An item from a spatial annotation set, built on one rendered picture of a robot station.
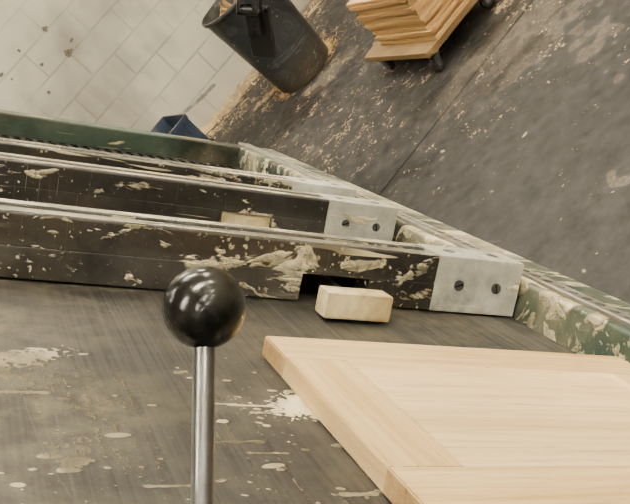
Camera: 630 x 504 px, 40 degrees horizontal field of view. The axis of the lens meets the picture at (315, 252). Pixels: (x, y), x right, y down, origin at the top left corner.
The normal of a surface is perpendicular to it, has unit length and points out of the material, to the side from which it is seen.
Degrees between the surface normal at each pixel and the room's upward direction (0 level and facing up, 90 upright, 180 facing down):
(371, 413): 56
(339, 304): 90
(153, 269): 90
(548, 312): 34
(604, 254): 0
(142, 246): 90
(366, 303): 90
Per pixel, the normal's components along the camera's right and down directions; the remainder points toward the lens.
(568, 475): 0.18, -0.97
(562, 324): -0.92, -0.09
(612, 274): -0.66, -0.62
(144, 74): 0.43, 0.16
